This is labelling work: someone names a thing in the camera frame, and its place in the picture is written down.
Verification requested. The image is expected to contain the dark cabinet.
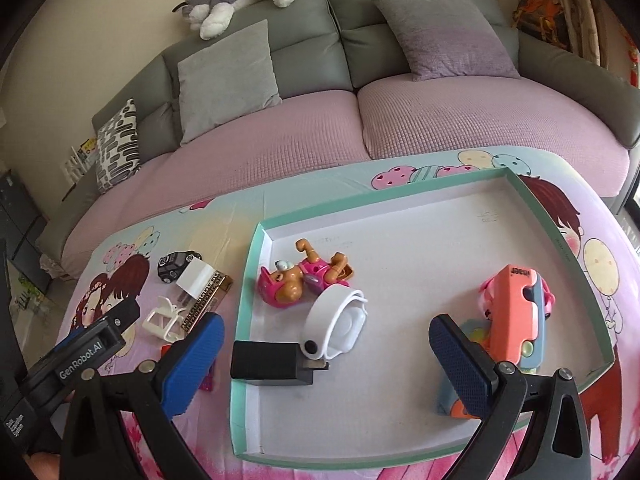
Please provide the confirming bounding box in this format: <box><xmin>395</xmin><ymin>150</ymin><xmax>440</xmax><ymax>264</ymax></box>
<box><xmin>0</xmin><ymin>170</ymin><xmax>51</xmax><ymax>306</ymax></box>

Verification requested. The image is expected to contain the black toy car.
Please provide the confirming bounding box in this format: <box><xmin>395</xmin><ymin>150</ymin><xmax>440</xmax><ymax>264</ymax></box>
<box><xmin>157</xmin><ymin>250</ymin><xmax>203</xmax><ymax>281</ymax></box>

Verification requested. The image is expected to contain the pink dog toy figure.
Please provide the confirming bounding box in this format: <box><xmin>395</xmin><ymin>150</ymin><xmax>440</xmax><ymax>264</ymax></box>
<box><xmin>257</xmin><ymin>238</ymin><xmax>357</xmax><ymax>308</ymax></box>

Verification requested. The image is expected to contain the gold patterned lighter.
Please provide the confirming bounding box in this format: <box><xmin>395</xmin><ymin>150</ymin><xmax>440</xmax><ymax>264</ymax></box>
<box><xmin>176</xmin><ymin>270</ymin><xmax>233</xmax><ymax>333</ymax></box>

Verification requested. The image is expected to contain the teal cardboard box tray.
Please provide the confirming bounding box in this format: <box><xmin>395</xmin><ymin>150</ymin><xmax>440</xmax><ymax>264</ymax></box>
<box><xmin>229</xmin><ymin>167</ymin><xmax>617</xmax><ymax>470</ymax></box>

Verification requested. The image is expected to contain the pink sofa cover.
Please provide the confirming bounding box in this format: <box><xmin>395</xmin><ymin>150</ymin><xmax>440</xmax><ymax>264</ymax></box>
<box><xmin>62</xmin><ymin>72</ymin><xmax>630</xmax><ymax>281</ymax></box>

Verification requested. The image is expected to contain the black power adapter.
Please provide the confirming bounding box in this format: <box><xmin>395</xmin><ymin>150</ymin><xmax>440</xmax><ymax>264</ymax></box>
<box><xmin>230</xmin><ymin>340</ymin><xmax>331</xmax><ymax>387</ymax></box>

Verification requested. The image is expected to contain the purple pillow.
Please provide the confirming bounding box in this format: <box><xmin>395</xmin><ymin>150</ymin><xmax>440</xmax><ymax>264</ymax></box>
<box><xmin>370</xmin><ymin>0</ymin><xmax>522</xmax><ymax>82</ymax></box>

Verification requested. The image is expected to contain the beige patterned curtain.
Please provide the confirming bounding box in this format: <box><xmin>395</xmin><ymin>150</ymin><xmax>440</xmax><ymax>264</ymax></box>
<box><xmin>550</xmin><ymin>0</ymin><xmax>613</xmax><ymax>68</ymax></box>

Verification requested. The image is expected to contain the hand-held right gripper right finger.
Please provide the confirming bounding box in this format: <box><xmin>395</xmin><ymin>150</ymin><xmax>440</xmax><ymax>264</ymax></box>
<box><xmin>429</xmin><ymin>313</ymin><xmax>592</xmax><ymax>480</ymax></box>

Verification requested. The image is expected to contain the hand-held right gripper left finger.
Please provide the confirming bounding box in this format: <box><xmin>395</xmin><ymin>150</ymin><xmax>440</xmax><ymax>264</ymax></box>
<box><xmin>59</xmin><ymin>311</ymin><xmax>226</xmax><ymax>480</ymax></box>

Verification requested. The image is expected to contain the printed cartoon blanket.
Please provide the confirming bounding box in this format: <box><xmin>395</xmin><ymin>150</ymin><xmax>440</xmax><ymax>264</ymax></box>
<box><xmin>50</xmin><ymin>147</ymin><xmax>640</xmax><ymax>480</ymax></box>

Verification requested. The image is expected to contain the red hanging ornament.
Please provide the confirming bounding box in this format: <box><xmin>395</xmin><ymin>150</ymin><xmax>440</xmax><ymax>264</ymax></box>
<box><xmin>620</xmin><ymin>25</ymin><xmax>640</xmax><ymax>106</ymax></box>

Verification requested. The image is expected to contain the black white patterned pillow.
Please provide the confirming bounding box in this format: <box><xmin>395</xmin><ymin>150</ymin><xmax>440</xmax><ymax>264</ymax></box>
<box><xmin>95</xmin><ymin>98</ymin><xmax>142</xmax><ymax>195</ymax></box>

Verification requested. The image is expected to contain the orange wall hanging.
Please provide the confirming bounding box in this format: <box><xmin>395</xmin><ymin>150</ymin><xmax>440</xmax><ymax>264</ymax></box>
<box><xmin>512</xmin><ymin>0</ymin><xmax>573</xmax><ymax>51</ymax></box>

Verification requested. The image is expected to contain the orange toy knife green blade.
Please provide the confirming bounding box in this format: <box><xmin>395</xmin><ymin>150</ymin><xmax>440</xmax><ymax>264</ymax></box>
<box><xmin>435</xmin><ymin>264</ymin><xmax>546</xmax><ymax>420</ymax></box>

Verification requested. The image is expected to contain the white toy basket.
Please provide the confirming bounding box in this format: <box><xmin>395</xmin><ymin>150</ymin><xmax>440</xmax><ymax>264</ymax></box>
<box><xmin>144</xmin><ymin>296</ymin><xmax>187</xmax><ymax>342</ymax></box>

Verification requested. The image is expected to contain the white charger block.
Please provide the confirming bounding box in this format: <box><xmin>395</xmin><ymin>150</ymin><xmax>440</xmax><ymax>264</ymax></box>
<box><xmin>175</xmin><ymin>258</ymin><xmax>216</xmax><ymax>301</ymax></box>

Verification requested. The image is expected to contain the grey sofa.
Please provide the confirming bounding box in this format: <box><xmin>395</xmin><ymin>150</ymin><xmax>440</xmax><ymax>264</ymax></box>
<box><xmin>35</xmin><ymin>0</ymin><xmax>640</xmax><ymax>281</ymax></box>

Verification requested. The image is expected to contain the purple lighter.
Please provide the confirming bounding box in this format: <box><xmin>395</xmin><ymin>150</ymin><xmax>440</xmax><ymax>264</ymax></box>
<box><xmin>199</xmin><ymin>360</ymin><xmax>218</xmax><ymax>393</ymax></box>

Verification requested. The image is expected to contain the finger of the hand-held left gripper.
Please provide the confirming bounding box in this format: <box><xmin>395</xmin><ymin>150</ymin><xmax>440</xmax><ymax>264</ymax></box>
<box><xmin>55</xmin><ymin>299</ymin><xmax>142</xmax><ymax>357</ymax></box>

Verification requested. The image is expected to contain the grey pillow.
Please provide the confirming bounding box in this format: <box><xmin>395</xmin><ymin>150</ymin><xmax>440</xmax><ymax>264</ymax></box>
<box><xmin>177</xmin><ymin>19</ymin><xmax>282</xmax><ymax>145</ymax></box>

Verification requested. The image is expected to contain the white magazine rack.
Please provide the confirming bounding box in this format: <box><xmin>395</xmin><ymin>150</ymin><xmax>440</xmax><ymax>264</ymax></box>
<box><xmin>62</xmin><ymin>137</ymin><xmax>101</xmax><ymax>186</ymax></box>

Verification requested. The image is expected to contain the pink watch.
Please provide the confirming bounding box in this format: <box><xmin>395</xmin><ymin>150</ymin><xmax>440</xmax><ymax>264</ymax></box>
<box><xmin>479</xmin><ymin>277</ymin><xmax>553</xmax><ymax>321</ymax></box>

